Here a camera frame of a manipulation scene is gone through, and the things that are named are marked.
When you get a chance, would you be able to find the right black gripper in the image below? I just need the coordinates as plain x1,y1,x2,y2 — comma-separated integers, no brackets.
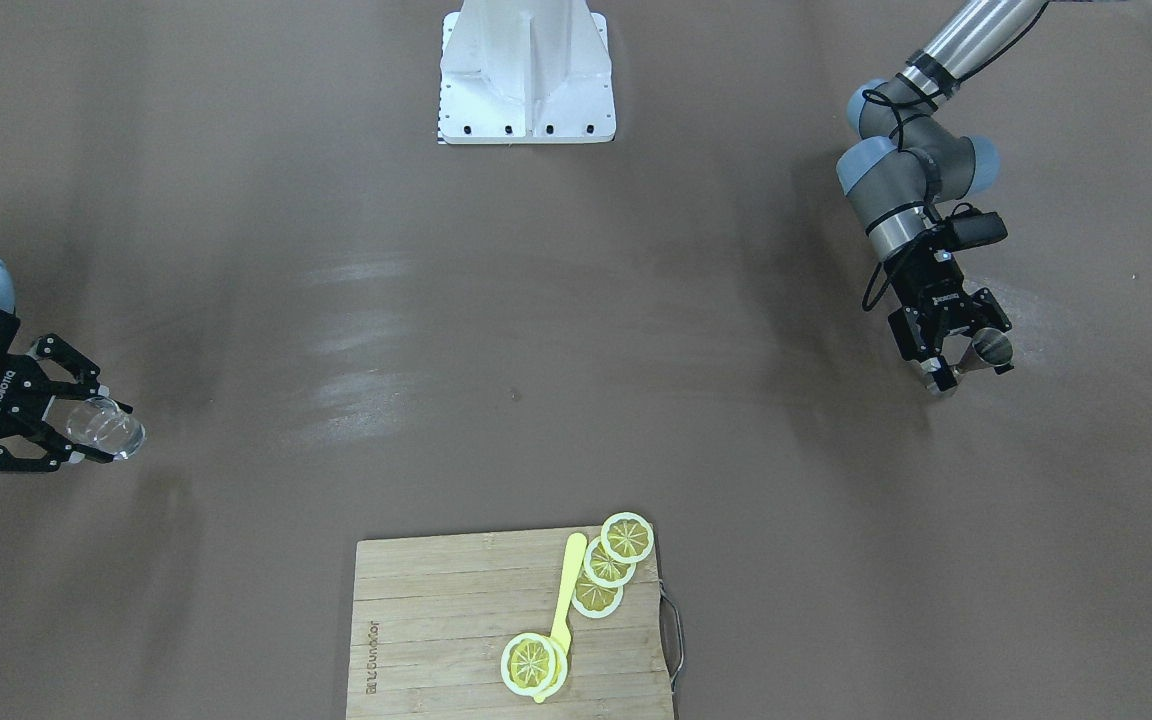
0,309,134,473

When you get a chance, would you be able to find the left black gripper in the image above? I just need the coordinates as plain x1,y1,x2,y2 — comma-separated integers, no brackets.
882,241,1014,393

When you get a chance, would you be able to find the steel double jigger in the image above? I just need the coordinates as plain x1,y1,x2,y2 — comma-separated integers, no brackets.
923,327,1014,396

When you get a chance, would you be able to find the clear glass measuring cup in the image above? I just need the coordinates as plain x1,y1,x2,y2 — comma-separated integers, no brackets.
65,395,147,460

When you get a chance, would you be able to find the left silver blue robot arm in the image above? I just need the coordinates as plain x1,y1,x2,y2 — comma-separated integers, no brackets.
836,1,1046,396

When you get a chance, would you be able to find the outer lemon slice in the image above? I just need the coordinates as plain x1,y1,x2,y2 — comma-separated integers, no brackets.
600,511,655,564

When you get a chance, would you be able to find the middle lemon slice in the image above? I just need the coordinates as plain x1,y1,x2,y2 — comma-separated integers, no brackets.
582,539,636,591

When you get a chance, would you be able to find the inner lemon slice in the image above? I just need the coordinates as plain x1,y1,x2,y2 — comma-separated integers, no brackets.
573,574,626,619

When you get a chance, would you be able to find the bamboo cutting board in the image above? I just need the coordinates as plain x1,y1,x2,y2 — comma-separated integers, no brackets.
346,528,679,719

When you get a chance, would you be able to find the yellow plastic knife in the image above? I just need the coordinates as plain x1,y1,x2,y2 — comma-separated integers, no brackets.
535,532,588,705

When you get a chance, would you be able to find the lemon slice on knife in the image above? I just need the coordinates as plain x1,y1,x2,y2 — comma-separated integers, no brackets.
500,632,570,703

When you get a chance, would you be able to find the white camera pillar base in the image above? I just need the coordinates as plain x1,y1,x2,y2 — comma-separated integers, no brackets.
435,1,617,145

